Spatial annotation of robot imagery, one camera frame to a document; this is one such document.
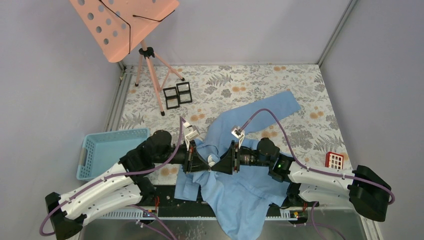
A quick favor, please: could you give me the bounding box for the floral patterned table mat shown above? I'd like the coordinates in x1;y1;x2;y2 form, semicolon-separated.
115;64;352;169

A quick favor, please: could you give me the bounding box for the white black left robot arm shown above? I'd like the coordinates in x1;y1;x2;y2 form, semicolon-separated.
45;126;209;240

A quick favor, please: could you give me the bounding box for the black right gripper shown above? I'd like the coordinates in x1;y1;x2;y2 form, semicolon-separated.
211;139;272;174

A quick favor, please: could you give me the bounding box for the red white grid block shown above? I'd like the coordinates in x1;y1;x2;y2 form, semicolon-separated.
325;151;344;170

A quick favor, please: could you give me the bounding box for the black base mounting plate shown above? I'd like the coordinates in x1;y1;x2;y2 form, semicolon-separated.
123;184;320;218

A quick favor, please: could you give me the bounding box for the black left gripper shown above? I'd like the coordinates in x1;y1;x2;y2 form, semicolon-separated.
154;139;211;175

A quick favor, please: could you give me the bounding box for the pink perforated music stand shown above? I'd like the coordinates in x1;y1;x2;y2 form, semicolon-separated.
70;0;185;116

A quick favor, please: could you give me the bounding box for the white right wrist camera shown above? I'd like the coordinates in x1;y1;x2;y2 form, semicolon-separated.
231;125;245;148

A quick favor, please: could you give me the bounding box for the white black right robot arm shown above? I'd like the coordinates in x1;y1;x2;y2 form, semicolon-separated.
211;138;391;222

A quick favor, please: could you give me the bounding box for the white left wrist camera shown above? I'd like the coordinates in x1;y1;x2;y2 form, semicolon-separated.
182;121;200;149

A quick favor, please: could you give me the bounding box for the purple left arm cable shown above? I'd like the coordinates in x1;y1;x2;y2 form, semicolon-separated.
39;116;186;240

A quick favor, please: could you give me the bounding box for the light blue plastic basket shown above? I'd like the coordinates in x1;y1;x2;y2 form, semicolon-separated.
76;128;150;182

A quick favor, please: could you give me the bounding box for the black four-compartment brooch tray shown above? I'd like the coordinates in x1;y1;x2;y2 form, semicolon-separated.
162;82;193;110

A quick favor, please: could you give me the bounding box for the light blue button shirt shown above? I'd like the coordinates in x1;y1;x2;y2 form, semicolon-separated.
174;91;300;240

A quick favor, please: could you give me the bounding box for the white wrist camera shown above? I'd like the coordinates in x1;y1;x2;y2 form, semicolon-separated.
182;121;200;149
231;125;245;148

